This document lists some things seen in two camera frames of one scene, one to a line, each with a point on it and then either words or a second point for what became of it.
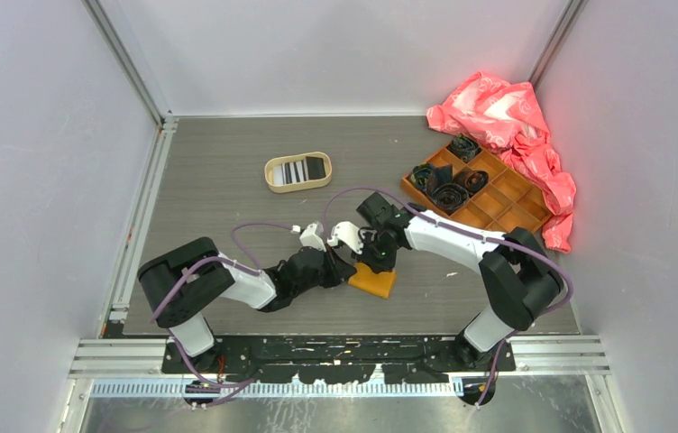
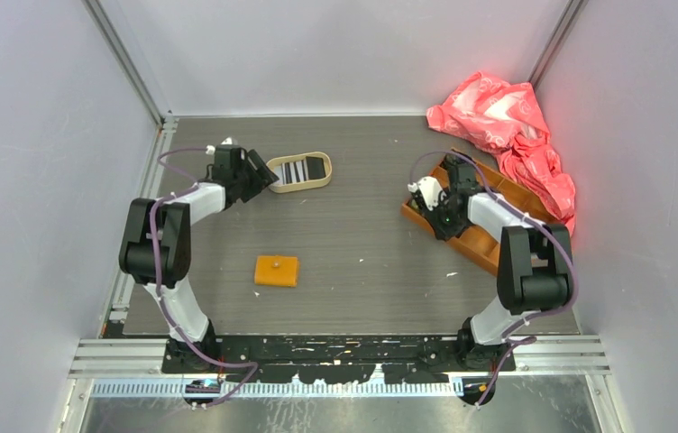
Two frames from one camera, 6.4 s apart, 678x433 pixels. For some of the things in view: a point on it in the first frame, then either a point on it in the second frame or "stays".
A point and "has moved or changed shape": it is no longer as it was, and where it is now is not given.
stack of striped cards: x=291 y=172 stays
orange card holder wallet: x=378 y=283 has moved or changed shape
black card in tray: x=316 y=168 stays
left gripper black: x=339 y=269 -> x=262 y=177
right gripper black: x=376 y=266 -> x=444 y=232
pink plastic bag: x=507 y=118 stays
